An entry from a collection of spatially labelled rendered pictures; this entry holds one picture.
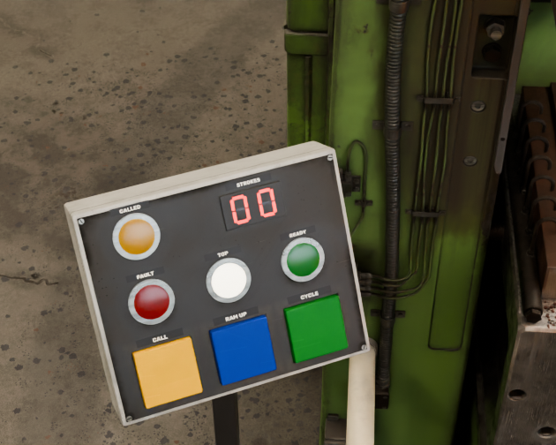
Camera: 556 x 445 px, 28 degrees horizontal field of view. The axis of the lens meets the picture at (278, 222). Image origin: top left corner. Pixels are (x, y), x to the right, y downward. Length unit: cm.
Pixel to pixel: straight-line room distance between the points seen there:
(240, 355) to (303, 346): 8
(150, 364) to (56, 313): 149
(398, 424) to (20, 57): 208
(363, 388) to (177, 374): 52
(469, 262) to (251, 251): 50
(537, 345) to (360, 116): 41
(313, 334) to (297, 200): 18
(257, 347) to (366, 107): 38
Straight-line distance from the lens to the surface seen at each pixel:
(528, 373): 167
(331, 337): 145
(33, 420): 266
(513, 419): 176
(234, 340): 141
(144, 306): 137
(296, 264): 141
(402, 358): 195
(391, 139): 157
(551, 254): 161
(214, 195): 136
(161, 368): 139
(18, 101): 355
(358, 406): 182
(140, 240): 135
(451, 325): 189
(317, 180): 140
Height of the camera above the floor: 210
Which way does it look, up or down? 44 degrees down
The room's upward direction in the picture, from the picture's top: 1 degrees counter-clockwise
